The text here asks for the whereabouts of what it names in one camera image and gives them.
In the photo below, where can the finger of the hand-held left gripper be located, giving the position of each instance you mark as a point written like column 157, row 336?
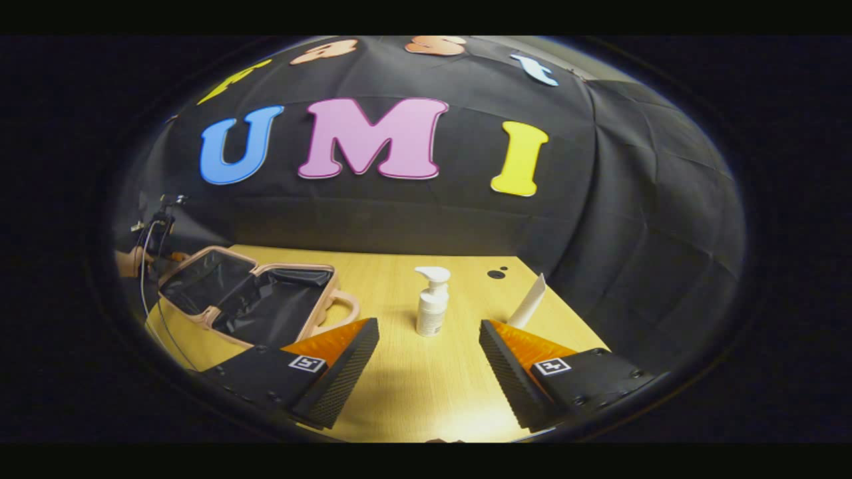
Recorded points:
column 180, row 256

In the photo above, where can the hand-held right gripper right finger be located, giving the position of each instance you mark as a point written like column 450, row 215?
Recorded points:
column 509, row 379

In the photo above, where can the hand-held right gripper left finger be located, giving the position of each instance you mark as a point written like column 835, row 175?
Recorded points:
column 346, row 372

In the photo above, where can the white squeeze tube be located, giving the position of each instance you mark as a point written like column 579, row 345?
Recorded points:
column 529, row 306

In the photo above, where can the pink suitcase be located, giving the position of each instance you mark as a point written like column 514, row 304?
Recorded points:
column 266, row 313

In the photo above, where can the white pump bottle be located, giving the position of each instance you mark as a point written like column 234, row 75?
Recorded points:
column 432, row 313

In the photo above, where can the black backdrop cloth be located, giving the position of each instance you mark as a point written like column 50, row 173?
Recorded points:
column 466, row 219

